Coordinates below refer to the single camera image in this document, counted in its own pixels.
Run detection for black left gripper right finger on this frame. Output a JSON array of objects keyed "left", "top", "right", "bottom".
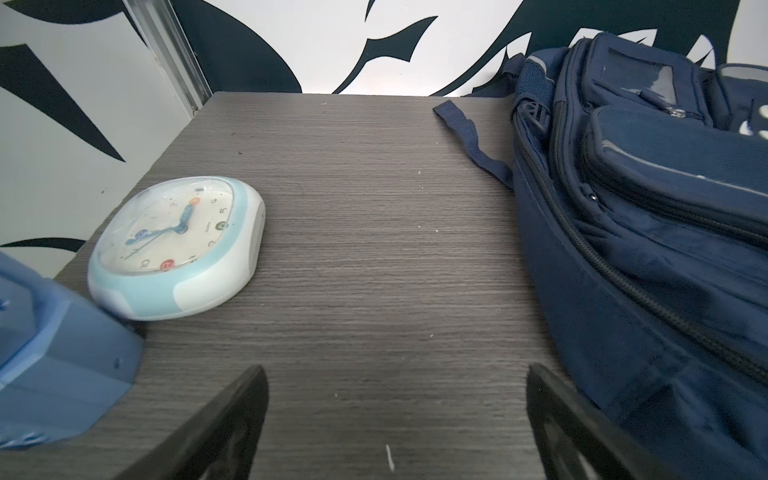
[{"left": 526, "top": 363, "right": 678, "bottom": 479}]

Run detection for navy blue student backpack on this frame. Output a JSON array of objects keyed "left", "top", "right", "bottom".
[{"left": 435, "top": 33, "right": 767, "bottom": 479}]

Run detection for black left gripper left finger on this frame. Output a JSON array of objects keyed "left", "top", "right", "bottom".
[{"left": 116, "top": 365, "right": 269, "bottom": 479}]

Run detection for light blue round wall clock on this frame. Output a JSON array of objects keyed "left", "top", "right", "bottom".
[{"left": 87, "top": 176, "right": 266, "bottom": 321}]

